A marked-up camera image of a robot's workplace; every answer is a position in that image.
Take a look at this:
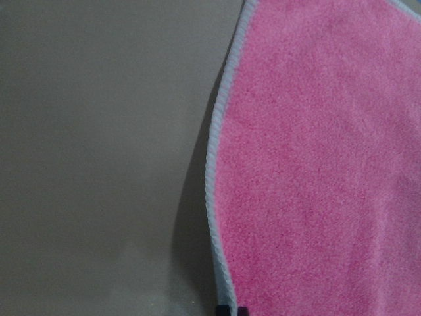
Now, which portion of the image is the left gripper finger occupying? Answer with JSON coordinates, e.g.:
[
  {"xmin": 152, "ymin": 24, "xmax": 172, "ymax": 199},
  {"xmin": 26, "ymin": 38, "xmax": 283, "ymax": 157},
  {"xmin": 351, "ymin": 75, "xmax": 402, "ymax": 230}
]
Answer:
[{"xmin": 215, "ymin": 305, "xmax": 249, "ymax": 316}]

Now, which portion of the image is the pink towel with grey edge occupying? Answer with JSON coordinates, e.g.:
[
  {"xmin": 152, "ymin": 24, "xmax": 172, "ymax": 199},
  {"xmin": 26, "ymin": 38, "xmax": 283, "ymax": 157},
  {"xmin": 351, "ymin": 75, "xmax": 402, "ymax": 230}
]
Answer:
[{"xmin": 205, "ymin": 1, "xmax": 420, "ymax": 315}]

